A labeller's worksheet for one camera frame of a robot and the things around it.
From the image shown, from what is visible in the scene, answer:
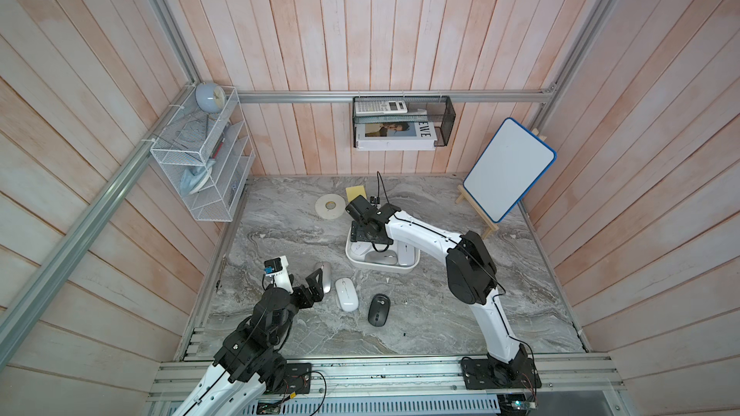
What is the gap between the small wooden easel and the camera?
0.97 metres

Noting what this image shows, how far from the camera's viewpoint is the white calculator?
0.90m

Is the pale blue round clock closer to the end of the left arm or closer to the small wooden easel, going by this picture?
the end of the left arm

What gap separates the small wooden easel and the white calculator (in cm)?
39
